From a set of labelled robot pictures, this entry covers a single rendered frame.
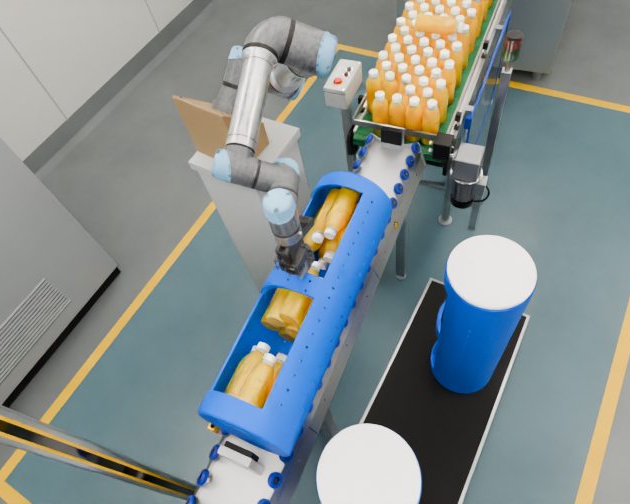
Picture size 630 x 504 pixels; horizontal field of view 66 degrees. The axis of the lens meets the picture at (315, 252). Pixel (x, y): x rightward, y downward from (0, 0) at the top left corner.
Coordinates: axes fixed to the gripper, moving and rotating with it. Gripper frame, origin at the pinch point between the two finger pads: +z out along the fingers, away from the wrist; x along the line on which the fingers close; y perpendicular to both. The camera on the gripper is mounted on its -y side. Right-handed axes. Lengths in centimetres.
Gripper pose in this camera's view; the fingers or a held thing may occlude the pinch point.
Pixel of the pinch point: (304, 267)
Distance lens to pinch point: 145.1
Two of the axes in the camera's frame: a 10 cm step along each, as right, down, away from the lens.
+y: -3.9, 8.0, -4.5
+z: 1.4, 5.3, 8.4
